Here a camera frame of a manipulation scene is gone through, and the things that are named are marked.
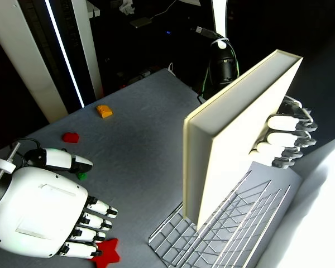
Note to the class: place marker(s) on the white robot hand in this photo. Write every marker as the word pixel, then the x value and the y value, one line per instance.
pixel 282 136
pixel 39 212

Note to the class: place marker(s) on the beige paperback book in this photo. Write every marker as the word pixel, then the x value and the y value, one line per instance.
pixel 240 111

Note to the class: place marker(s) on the green toy brick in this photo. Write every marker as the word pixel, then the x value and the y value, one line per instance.
pixel 82 176

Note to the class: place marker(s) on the red star block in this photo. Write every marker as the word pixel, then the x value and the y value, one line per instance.
pixel 109 251

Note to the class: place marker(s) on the red toy block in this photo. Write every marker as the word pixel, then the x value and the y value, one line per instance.
pixel 70 137

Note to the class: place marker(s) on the white curtain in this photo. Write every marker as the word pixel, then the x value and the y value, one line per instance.
pixel 318 223

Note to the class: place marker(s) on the orange toy block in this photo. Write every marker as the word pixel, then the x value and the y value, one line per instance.
pixel 104 111

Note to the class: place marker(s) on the black power strip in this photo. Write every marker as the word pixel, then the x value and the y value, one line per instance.
pixel 134 74

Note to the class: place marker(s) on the white black robot column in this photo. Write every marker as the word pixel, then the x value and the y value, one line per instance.
pixel 16 50

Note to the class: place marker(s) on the grey flat device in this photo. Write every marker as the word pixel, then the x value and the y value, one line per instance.
pixel 140 22

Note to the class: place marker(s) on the crumpled white paper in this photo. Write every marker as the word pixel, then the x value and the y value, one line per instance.
pixel 127 7

